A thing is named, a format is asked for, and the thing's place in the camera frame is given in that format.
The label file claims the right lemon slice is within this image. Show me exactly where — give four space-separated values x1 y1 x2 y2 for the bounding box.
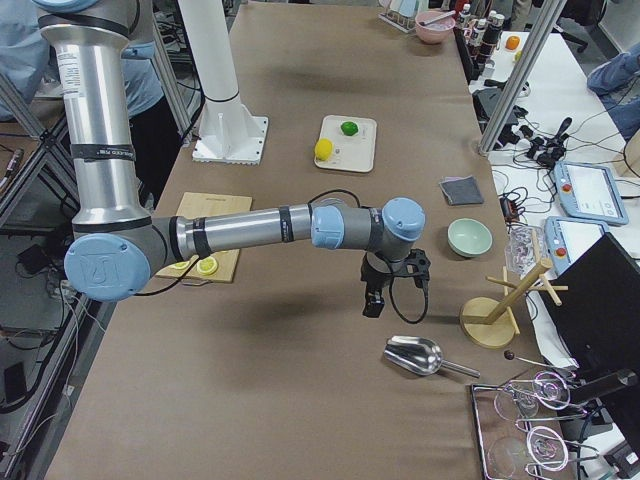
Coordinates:
196 256 219 276

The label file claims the green lime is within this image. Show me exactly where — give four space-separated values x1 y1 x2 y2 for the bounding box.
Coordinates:
340 121 359 137

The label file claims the left lemon slice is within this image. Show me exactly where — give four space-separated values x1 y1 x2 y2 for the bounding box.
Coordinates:
170 261 191 271

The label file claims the teach pendant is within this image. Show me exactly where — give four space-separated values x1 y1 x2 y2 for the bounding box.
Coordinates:
553 161 629 226
544 216 609 275

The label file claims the lemon slice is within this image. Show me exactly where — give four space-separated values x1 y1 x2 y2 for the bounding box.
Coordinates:
170 261 191 271
196 256 219 276

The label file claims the white rabbit tray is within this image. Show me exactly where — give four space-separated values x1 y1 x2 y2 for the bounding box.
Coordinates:
314 115 377 173

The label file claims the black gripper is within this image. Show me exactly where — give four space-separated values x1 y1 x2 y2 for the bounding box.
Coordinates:
360 249 430 318

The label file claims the metal scoop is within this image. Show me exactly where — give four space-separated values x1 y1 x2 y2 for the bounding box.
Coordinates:
384 335 481 379

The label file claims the aluminium frame post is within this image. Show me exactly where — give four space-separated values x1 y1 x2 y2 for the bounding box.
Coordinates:
477 0 566 156

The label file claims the clear plastic container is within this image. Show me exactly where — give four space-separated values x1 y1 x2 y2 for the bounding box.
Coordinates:
505 226 544 275

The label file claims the pink bowl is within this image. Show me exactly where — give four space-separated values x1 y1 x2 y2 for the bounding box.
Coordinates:
415 11 456 45

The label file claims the black monitor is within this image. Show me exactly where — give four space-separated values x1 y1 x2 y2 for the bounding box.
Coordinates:
541 233 639 377

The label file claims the upper teach pendant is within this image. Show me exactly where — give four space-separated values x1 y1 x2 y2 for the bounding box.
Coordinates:
553 161 629 226

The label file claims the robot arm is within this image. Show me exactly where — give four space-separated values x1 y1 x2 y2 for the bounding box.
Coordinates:
36 1 430 318

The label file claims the wooden mug tree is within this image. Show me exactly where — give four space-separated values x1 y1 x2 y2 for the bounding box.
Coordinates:
459 230 569 349

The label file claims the yellow lemon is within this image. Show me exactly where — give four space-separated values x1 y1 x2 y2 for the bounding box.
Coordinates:
314 138 334 161

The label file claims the green bowl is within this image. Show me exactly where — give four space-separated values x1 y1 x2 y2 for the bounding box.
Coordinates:
447 218 493 258

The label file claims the wooden cutting board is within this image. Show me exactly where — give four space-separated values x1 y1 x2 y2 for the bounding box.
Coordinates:
156 192 253 284

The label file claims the orange fruit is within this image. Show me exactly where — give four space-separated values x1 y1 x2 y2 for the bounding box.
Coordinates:
505 35 520 51

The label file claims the person in blue shirt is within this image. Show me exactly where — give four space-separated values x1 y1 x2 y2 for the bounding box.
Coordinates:
1 1 182 203

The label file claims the glass tray with rack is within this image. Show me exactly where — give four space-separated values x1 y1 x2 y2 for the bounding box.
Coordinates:
470 370 599 479

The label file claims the lower teach pendant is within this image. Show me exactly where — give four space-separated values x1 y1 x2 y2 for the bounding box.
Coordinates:
544 216 609 275

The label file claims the grey folded cloth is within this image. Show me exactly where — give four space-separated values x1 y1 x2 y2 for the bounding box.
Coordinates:
439 176 484 206

